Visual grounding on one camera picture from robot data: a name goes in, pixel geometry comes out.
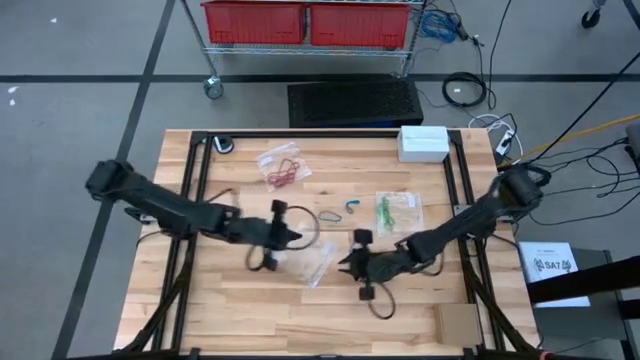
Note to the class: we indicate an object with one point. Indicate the white printed paper sheet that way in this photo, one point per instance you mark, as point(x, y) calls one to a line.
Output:
point(550, 270)

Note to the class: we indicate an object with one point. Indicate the blue rubber band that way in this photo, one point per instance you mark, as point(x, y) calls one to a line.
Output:
point(320, 216)
point(356, 202)

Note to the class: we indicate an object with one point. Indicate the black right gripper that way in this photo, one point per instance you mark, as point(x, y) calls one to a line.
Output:
point(377, 265)

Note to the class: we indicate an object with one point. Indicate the black beam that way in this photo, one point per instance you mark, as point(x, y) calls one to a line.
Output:
point(585, 280)

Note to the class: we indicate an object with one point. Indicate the grey metal bracket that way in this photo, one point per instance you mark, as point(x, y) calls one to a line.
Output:
point(462, 210)

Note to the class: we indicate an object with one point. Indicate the grey cabinet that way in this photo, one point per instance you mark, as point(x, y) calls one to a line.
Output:
point(575, 330)

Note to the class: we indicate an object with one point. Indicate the black perforated mat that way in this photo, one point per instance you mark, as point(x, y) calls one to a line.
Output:
point(355, 102)

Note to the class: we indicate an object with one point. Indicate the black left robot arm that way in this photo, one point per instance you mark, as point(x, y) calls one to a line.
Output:
point(160, 202)

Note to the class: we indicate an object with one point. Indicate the white cardboard box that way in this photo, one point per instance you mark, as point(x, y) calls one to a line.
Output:
point(422, 145)

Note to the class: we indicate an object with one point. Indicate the red plastic storage bin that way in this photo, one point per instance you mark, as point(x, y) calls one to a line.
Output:
point(360, 25)
point(255, 22)

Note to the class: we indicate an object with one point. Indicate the white power strip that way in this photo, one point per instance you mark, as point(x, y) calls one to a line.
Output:
point(505, 142)

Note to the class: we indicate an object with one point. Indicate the clear plastic zip bag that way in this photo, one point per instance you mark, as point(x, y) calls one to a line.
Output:
point(410, 215)
point(315, 262)
point(300, 150)

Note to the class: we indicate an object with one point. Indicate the green rubber band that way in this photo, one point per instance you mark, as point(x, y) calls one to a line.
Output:
point(391, 217)
point(382, 207)

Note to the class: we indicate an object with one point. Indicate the black aluminium table frame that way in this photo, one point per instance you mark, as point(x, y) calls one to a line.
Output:
point(325, 134)

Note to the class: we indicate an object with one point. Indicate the brown cardboard box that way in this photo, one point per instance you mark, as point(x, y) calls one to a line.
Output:
point(457, 325)

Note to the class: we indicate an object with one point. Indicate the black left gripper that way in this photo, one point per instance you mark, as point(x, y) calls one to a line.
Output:
point(255, 232)

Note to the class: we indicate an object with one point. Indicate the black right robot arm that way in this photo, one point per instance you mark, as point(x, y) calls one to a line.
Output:
point(465, 220)

